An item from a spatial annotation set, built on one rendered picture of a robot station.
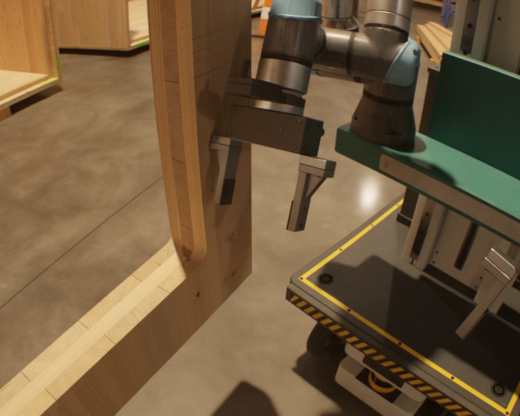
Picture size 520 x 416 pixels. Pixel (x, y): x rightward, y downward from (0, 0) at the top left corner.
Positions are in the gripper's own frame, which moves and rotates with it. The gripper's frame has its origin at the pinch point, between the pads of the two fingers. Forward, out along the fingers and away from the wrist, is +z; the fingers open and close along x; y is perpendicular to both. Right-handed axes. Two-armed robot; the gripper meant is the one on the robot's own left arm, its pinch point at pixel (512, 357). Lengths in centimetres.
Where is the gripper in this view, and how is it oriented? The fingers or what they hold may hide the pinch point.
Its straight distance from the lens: 49.6
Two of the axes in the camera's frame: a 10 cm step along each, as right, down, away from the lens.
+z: -4.2, 8.2, 4.0
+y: -6.9, -0.1, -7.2
